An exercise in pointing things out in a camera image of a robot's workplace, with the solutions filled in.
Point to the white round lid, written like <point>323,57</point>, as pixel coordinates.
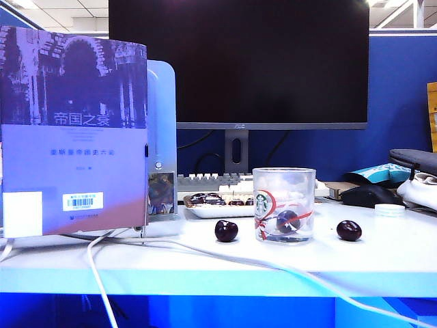
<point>389,209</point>

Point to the black computer mouse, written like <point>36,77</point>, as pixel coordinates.
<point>368,196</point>

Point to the white plate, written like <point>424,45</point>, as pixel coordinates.
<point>218,212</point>

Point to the white grey keyboard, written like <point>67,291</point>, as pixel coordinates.
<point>205,181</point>

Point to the white cloth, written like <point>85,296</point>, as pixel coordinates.
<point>420,194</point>

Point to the dark red cherry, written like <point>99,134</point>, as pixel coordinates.
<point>226,231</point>
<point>349,230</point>

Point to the purple cover book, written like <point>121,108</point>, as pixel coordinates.
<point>75,177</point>

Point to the grey monitor stand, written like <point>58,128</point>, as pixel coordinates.
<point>236,150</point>

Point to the clear logo glass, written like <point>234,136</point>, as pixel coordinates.
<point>300,191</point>

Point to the dark cherry on plate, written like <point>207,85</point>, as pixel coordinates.
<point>205,199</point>
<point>250,201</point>
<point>236,202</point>

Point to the black computer monitor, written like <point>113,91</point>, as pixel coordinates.
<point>239,61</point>

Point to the metal book stand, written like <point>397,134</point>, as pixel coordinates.
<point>140,231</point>

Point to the dark grey pouch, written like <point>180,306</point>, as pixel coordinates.
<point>414,157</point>

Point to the dark cherry inside glass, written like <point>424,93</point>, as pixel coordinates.
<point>288,221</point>

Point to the teal white package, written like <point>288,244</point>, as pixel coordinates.
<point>379,172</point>

